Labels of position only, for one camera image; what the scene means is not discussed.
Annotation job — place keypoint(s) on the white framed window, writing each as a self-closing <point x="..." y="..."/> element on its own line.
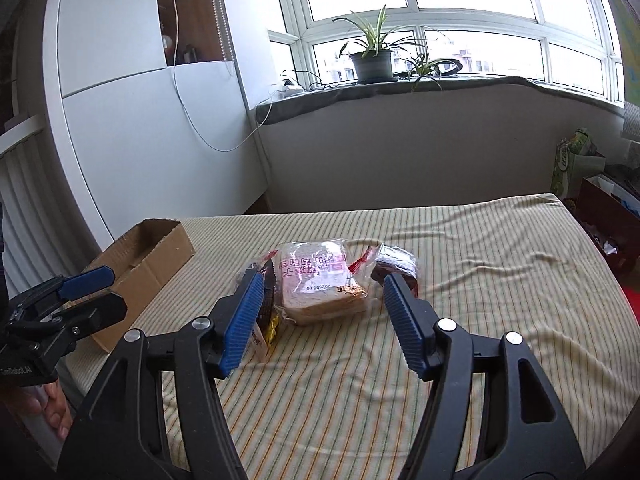
<point x="475" y="19"/>

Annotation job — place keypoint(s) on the black round object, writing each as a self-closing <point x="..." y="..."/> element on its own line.
<point x="450" y="66"/>

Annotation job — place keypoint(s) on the brown cardboard box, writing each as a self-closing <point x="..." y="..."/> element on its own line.
<point x="150" y="260"/>

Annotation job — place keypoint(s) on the wooden open shelf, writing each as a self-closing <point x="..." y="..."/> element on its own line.
<point x="195" y="20"/>

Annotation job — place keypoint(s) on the striped bed sheet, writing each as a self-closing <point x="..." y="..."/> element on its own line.
<point x="475" y="270"/>

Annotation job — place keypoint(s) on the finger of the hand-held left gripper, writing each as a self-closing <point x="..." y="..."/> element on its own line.
<point x="95" y="312"/>
<point x="85" y="280"/>

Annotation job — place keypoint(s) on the brown chocolate bar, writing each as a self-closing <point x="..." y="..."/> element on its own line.
<point x="269" y="300"/>

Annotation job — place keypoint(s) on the white wardrobe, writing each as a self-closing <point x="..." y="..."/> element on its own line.
<point x="140" y="150"/>

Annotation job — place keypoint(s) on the dark red box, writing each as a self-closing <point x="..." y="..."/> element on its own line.
<point x="595" y="200"/>

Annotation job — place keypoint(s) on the green gift bag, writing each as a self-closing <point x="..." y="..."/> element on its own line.
<point x="570" y="165"/>

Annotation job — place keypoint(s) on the spider plant in grey pot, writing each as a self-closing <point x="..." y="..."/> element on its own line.
<point x="371" y="67"/>

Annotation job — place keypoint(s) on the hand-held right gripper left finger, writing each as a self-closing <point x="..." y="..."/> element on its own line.
<point x="245" y="320"/>

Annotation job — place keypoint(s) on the beige snack packet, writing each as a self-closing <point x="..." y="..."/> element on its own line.
<point x="260" y="342"/>

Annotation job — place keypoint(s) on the white power strip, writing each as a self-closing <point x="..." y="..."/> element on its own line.
<point x="291" y="88"/>

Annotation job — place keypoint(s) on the clear bread packet pink print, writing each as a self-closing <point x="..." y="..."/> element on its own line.
<point x="315" y="280"/>

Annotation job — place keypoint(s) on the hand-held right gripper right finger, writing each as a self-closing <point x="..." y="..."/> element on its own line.
<point x="405" y="330"/>

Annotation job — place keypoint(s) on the person's left hand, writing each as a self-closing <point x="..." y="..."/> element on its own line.
<point x="55" y="410"/>

